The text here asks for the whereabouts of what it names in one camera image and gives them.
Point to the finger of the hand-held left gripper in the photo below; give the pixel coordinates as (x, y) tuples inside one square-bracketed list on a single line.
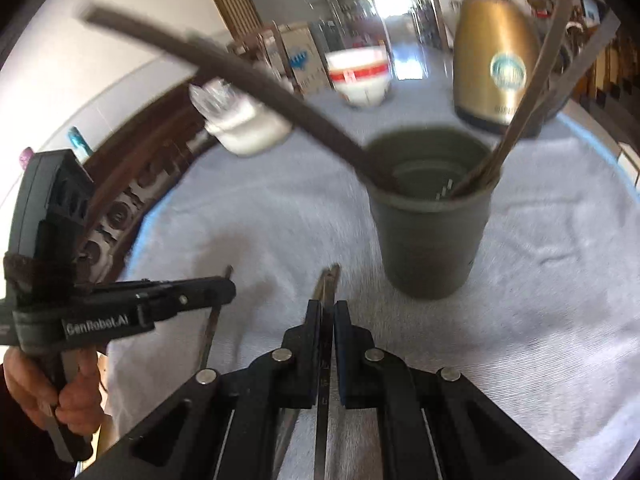
[(195, 297)]

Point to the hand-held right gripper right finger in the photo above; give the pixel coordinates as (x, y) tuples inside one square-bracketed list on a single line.
[(342, 360)]

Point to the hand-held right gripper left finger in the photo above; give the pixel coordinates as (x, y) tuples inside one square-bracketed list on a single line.
[(312, 360)]

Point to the dark wooden chopstick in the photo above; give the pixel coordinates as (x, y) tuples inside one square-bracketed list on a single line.
[(212, 332), (324, 440)]

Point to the pair of chopsticks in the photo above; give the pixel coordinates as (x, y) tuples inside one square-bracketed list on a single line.
[(287, 435)]

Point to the dark grey metal chopstick holder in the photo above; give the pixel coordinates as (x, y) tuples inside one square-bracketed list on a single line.
[(430, 245)]

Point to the bunch of dark chopsticks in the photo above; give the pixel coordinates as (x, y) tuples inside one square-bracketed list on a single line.
[(305, 112)]

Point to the person's left hand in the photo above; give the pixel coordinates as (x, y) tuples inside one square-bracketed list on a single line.
[(30, 385)]

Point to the purple thermos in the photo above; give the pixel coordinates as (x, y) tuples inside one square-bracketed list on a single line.
[(26, 157)]

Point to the teal thermos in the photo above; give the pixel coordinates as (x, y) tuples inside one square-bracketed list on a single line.
[(79, 142)]

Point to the light blue table cover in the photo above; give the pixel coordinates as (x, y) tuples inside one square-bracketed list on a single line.
[(150, 230)]

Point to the dark carved wooden cabinet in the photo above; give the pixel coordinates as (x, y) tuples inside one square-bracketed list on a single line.
[(150, 160)]

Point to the white enamel basin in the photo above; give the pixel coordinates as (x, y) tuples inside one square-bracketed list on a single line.
[(250, 132)]

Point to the grey table cloth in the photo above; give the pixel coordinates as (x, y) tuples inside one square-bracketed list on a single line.
[(525, 285)]

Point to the white box with blue print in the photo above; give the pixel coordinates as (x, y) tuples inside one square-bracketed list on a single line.
[(300, 60)]

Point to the white ceramic bowl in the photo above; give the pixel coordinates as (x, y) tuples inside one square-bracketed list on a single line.
[(362, 94)]

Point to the white bowl with red band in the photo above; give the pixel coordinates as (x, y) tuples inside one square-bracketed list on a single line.
[(357, 76)]

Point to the stacked red white bowls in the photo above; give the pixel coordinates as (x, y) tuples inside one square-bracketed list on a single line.
[(355, 59)]

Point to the gold electric kettle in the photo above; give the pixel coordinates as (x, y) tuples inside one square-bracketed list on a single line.
[(492, 45)]

